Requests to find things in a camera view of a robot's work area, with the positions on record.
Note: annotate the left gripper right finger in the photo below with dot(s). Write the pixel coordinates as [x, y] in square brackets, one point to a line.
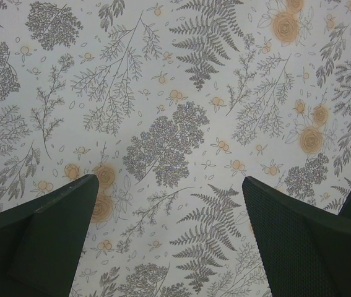
[305, 251]

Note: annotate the floral table mat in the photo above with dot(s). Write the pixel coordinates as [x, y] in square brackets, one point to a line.
[172, 104]

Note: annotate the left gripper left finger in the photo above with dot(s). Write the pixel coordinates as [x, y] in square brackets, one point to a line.
[41, 240]

